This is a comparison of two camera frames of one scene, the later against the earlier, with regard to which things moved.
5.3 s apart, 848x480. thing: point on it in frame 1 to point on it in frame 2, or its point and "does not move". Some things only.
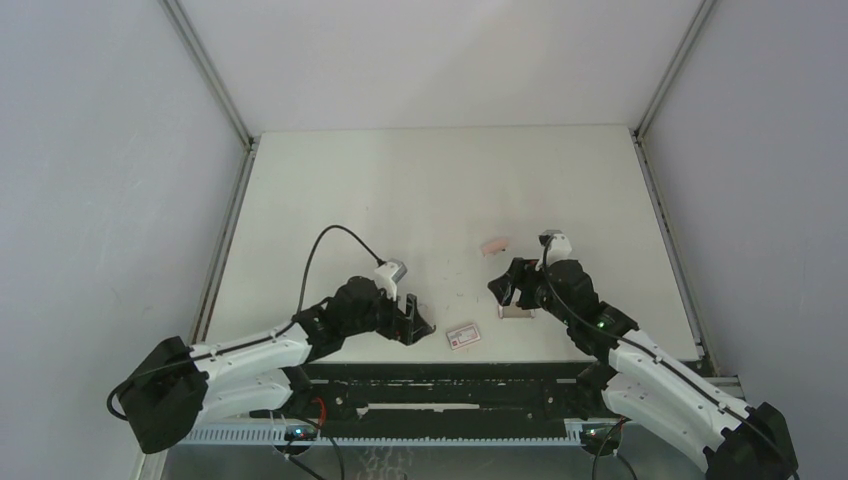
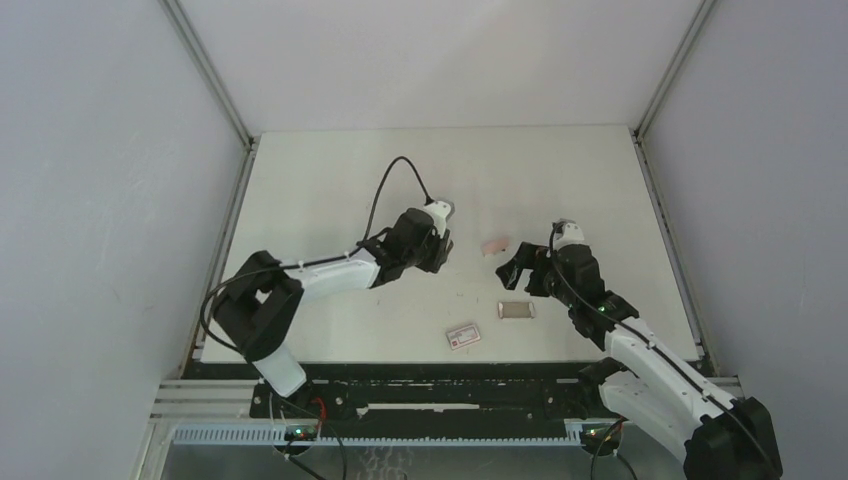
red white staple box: x=463 y=336 does not move
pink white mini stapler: x=495 y=246 does not move
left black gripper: x=416 y=326 to x=439 y=252
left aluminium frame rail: x=223 y=100 does not move
